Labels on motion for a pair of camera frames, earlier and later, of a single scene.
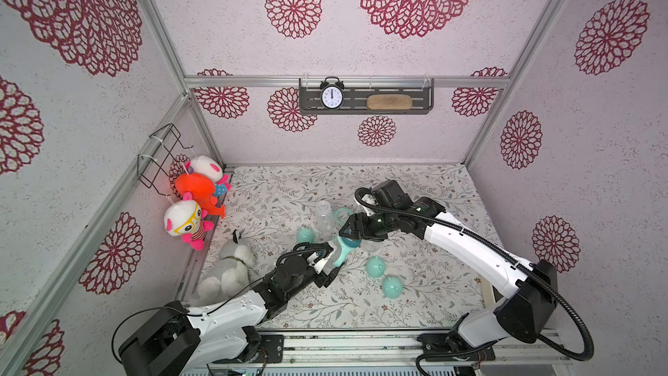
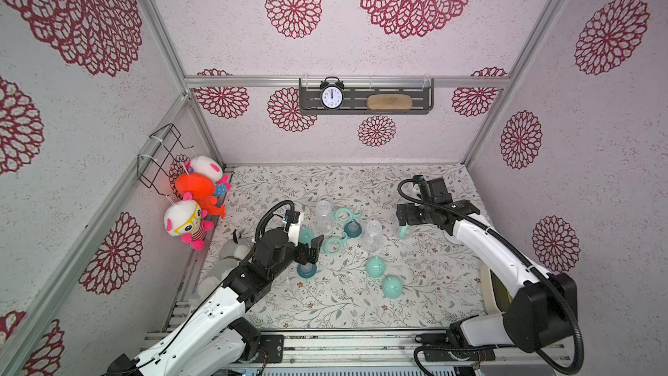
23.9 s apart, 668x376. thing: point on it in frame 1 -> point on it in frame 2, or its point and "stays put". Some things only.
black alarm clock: (332, 95) stays put
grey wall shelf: (357, 90) stays put
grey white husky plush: (233, 275) stays put
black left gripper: (330, 277) -> (304, 257)
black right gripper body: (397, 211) -> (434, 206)
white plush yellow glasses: (185, 218) stays put
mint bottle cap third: (305, 234) stays put
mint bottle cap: (375, 266) stays put
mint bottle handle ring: (346, 245) -> (403, 231)
